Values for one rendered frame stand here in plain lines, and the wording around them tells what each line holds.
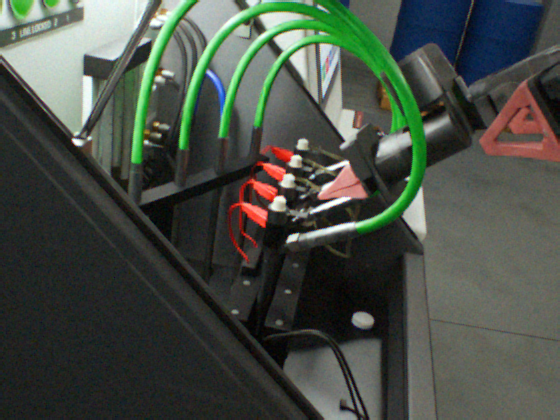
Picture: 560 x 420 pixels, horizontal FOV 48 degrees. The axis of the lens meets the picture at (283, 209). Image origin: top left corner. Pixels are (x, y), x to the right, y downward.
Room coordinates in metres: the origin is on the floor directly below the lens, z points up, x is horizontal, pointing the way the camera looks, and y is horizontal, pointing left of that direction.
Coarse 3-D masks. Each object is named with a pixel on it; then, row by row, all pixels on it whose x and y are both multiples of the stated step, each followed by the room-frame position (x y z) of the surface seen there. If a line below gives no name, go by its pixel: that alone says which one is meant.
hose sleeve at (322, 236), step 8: (344, 224) 0.62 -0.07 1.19; (352, 224) 0.62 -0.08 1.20; (312, 232) 0.64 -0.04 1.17; (320, 232) 0.63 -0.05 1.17; (328, 232) 0.63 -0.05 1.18; (336, 232) 0.62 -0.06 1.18; (344, 232) 0.62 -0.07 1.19; (352, 232) 0.61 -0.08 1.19; (304, 240) 0.64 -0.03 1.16; (312, 240) 0.63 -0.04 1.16; (320, 240) 0.63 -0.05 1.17; (328, 240) 0.62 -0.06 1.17; (336, 240) 0.62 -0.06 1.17; (344, 240) 0.62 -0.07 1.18; (304, 248) 0.64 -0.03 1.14
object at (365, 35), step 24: (192, 0) 0.73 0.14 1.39; (312, 0) 0.66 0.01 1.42; (336, 0) 0.65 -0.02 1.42; (168, 24) 0.74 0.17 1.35; (360, 24) 0.64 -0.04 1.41; (384, 48) 0.63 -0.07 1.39; (144, 96) 0.75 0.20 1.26; (408, 96) 0.60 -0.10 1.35; (144, 120) 0.76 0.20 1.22; (408, 120) 0.60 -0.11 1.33; (408, 192) 0.59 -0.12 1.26; (384, 216) 0.60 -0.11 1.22
